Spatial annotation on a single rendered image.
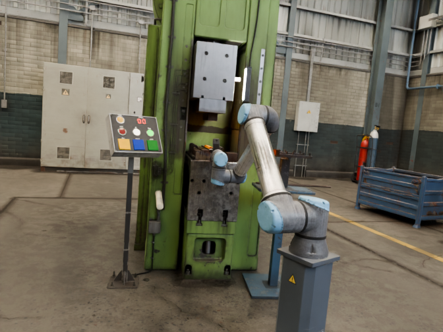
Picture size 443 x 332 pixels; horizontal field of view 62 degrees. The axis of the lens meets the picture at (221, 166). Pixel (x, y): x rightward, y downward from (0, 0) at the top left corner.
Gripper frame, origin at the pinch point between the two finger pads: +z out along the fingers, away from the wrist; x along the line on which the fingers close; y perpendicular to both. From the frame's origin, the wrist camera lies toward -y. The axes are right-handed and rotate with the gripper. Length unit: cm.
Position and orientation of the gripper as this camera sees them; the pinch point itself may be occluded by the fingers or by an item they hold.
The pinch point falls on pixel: (213, 149)
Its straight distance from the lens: 273.7
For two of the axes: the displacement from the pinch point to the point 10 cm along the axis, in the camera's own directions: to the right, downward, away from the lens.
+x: 9.8, 0.7, 1.8
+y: -0.9, 9.8, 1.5
